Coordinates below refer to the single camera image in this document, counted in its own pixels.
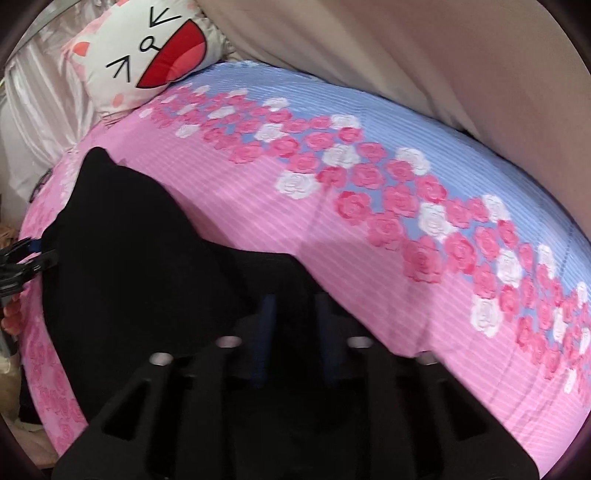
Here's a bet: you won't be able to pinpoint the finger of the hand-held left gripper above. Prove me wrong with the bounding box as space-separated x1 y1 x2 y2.
0 237 45 260
0 251 59 297

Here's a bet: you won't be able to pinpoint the cat face print pillow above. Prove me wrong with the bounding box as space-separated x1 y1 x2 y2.
60 0 232 121

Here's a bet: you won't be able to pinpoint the pale pink satin cloth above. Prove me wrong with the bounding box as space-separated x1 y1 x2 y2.
0 28 108 206

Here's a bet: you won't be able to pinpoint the pink and blue floral bedspread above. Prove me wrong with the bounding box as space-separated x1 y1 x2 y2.
18 60 591 480

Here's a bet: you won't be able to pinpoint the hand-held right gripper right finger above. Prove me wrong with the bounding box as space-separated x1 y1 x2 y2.
315 293 540 480

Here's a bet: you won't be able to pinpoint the black eyeglasses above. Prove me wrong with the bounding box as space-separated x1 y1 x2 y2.
28 170 55 201

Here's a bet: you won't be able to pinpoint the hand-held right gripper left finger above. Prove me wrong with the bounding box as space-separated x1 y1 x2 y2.
53 293 279 480

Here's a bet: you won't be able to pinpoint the beige cloth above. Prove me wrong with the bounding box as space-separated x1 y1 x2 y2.
194 0 591 155

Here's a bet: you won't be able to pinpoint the black pants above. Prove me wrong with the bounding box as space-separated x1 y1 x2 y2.
41 147 411 416

